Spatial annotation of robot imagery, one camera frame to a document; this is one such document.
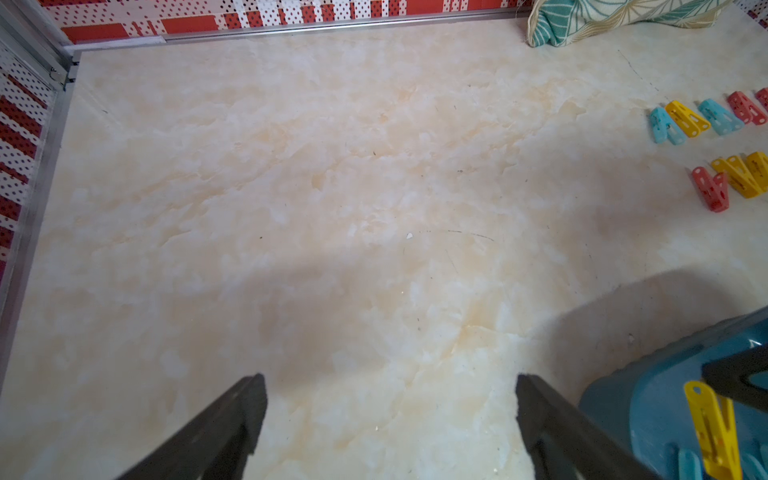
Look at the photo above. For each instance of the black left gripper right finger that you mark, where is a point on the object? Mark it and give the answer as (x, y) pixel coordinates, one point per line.
(563, 443)

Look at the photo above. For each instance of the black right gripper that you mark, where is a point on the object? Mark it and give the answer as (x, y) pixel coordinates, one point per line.
(730, 377)

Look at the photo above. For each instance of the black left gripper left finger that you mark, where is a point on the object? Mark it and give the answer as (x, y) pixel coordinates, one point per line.
(216, 443)

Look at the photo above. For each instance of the teal plastic storage box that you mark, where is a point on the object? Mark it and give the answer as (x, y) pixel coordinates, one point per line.
(643, 407)

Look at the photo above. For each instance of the red clothespin second row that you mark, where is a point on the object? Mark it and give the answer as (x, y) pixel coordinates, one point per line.
(712, 189)

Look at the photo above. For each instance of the yellow clothespin second row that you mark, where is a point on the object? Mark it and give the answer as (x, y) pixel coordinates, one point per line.
(757, 164)
(740, 177)

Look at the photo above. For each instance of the teal clothespin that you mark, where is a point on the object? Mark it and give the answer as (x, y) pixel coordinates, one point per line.
(722, 120)
(664, 128)
(689, 465)

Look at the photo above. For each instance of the yellow clothespin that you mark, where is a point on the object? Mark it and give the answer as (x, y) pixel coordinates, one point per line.
(690, 123)
(714, 423)

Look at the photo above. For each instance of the red clothespin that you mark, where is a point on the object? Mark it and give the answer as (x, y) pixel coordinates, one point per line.
(745, 109)
(762, 96)

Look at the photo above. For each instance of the yellow clothespin in box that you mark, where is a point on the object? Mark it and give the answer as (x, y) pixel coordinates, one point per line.
(714, 423)

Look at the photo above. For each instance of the teal clothespin in box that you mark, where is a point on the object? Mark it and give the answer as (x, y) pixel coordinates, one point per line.
(689, 465)

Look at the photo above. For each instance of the geometric patterned pillow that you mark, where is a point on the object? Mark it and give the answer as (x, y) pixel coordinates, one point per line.
(562, 22)

